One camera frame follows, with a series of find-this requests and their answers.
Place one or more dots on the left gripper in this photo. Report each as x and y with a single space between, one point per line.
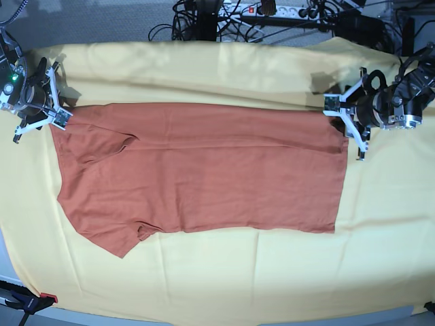
373 107

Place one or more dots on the white power strip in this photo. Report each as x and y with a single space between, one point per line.
282 13

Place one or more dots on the black power adapter box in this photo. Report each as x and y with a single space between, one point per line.
353 26

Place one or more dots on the black central stand post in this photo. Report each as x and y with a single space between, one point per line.
207 20

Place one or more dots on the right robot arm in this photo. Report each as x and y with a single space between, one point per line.
14 72

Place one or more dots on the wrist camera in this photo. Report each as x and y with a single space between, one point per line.
61 118
332 102

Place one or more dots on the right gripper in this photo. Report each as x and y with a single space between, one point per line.
33 105

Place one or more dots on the black clamp with red tips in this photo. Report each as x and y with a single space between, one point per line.
20 298

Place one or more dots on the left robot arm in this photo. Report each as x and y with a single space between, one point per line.
411 92

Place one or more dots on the black box at right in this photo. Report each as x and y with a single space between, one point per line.
408 36

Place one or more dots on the orange T-shirt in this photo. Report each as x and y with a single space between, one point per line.
133 170

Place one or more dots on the black clamp at right edge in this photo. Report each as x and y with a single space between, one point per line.
430 307

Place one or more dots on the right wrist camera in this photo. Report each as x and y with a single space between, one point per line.
61 118

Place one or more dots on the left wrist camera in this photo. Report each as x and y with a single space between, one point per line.
332 102

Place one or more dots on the yellow table cloth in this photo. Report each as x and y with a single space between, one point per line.
380 257

